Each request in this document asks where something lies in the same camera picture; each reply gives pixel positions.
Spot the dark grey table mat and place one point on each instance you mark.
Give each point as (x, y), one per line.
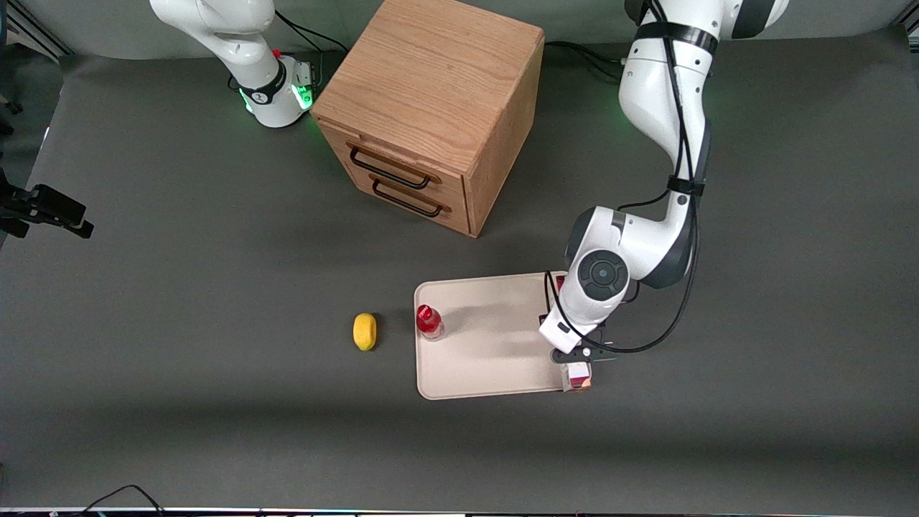
(215, 359)

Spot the red cookie box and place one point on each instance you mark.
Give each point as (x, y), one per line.
(578, 375)

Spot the beige plastic tray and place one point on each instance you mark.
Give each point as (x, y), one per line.
(488, 337)

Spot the wooden drawer cabinet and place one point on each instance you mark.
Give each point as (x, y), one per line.
(431, 79)

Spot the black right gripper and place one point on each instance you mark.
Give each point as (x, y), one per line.
(8, 202)

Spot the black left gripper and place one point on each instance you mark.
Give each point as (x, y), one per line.
(602, 324)

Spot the aluminium frame bar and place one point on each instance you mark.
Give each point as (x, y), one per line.
(910, 32)
(29, 29)

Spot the wooden drawer front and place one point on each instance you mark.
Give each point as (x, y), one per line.
(459, 215)
(337, 140)

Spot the small red bottle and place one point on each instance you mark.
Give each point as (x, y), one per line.
(428, 319)

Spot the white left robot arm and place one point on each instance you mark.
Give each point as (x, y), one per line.
(660, 86)

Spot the yellow lemon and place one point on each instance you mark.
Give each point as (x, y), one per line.
(365, 332)

